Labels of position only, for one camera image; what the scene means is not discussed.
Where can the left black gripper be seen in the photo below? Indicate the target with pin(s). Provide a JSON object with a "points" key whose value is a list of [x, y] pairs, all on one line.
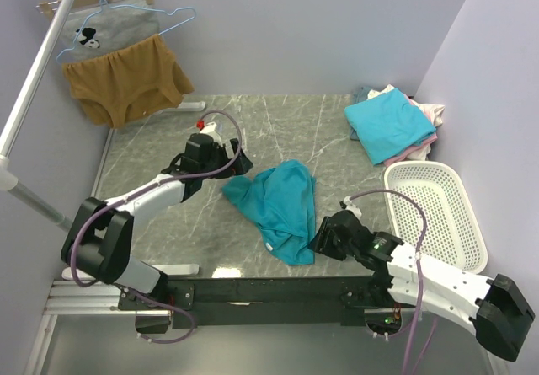
{"points": [[240, 165]]}

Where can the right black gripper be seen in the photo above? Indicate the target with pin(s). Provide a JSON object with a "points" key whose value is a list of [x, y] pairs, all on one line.
{"points": [[322, 241]]}

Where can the teal t-shirt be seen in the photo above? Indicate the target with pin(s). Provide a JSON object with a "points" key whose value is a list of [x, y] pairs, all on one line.
{"points": [[280, 202]]}

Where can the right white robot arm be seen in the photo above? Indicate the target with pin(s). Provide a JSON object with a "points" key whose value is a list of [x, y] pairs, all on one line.
{"points": [[494, 310]]}

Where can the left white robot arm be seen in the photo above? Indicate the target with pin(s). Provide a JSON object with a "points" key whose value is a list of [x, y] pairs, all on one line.
{"points": [[98, 245]]}

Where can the black base beam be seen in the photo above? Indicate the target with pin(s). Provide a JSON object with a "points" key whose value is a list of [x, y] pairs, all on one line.
{"points": [[283, 300]]}

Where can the white rack foot rear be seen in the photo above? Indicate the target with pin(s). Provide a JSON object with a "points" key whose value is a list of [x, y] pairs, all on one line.
{"points": [[185, 107]]}

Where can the white plastic laundry basket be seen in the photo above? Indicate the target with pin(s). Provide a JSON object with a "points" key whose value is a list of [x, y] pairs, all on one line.
{"points": [[452, 235]]}

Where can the folded light blue t-shirt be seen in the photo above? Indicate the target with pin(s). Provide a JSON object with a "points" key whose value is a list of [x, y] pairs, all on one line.
{"points": [[388, 124]]}

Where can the folded grey-blue garment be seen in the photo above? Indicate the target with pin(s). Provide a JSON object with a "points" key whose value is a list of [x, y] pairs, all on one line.
{"points": [[361, 94]]}

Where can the brown hanging shorts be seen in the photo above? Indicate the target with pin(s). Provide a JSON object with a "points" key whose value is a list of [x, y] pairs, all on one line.
{"points": [[129, 84]]}

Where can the grey panda garment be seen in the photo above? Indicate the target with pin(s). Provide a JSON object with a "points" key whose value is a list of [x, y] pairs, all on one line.
{"points": [[95, 32]]}

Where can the white clothes rack pole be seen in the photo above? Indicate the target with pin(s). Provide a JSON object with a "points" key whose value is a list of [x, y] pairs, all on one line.
{"points": [[9, 182]]}

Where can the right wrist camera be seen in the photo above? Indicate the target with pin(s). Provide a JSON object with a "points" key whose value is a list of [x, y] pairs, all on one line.
{"points": [[348, 205]]}

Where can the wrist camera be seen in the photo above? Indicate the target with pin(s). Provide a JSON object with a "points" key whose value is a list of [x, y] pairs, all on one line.
{"points": [[348, 205], [211, 129]]}

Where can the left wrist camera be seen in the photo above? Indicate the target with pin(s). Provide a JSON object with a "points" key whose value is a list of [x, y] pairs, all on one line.
{"points": [[211, 129]]}

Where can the blue wire hanger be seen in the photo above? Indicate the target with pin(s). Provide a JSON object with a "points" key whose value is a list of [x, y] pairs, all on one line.
{"points": [[167, 21]]}

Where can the aluminium rail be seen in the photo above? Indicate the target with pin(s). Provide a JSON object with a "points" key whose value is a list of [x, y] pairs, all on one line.
{"points": [[67, 298]]}

